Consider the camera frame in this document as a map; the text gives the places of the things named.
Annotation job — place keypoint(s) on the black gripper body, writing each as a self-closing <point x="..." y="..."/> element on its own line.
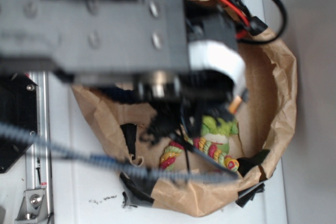
<point x="217" y="73"/>

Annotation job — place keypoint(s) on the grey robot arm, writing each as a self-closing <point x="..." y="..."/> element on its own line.
<point x="173" y="51"/>

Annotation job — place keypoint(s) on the green fuzzy plush toy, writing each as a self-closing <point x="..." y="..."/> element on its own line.
<point x="218" y="131"/>

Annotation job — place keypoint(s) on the crumpled brown paper bag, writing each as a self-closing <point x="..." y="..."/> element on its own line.
<point x="266" y="126"/>

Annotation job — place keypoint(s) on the black octagonal mount plate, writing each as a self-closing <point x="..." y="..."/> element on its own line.
<point x="19" y="108"/>

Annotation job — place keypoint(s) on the aluminium extrusion rail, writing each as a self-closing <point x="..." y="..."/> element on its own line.
<point x="38" y="158"/>

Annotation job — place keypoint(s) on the metal corner bracket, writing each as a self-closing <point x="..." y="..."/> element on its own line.
<point x="34" y="207"/>

